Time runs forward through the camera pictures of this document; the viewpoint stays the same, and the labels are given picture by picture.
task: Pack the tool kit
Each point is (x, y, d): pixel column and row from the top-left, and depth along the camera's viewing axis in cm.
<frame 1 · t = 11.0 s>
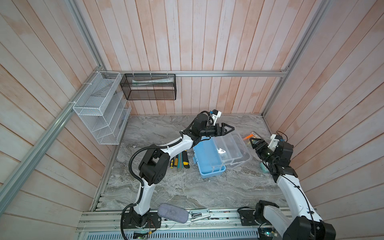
left hand: (231, 132, 79), fingers open
right hand: (252, 141, 81), fingers open
blue plastic tool box: (207, 158, 98), on the table

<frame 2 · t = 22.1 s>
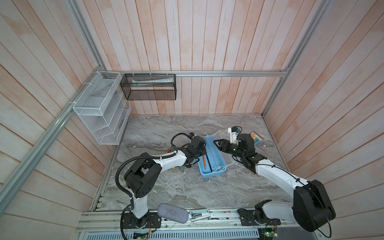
left hand: (204, 151, 91), fingers closed
right hand: (215, 141, 84), fingers open
the named things where they were.

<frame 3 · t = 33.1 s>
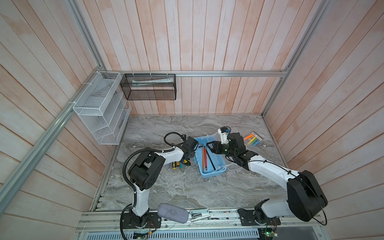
left hand: (186, 154, 98), fingers open
right hand: (208, 144, 85), fingers open
red handled hex key: (205, 158, 98), on the table
the other named things where they were.

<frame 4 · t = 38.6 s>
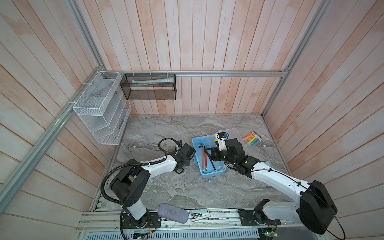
left hand: (183, 161, 91), fingers open
right hand: (207, 149, 82), fingers open
the named things where they were.

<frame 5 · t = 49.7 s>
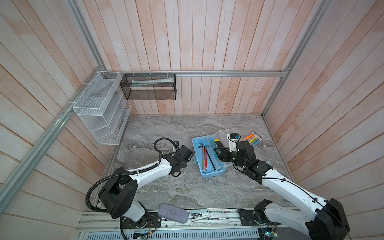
left hand: (179, 162, 88), fingers open
right hand: (217, 148, 80), fingers open
the named things where they were.

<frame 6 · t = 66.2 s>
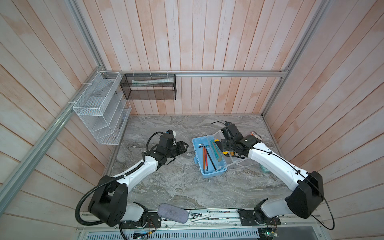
left hand: (186, 148, 85), fingers open
right hand: (226, 142, 84), fingers closed
the named things where they were.

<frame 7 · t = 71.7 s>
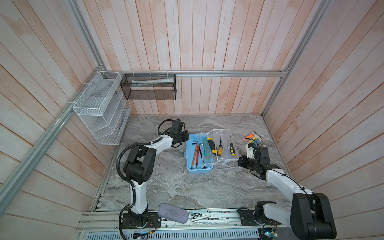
left hand: (189, 137, 98), fingers closed
right hand: (237, 158, 90), fingers closed
orange black screwdriver: (220, 149, 88), point 13 cm above the table
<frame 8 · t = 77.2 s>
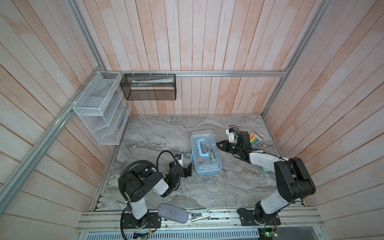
left hand: (185, 165, 93), fingers open
right hand: (216, 143, 92), fingers closed
blue plastic tool box: (204, 172, 87), point 4 cm above the table
yellow black screwdriver: (211, 151, 90), point 10 cm above the table
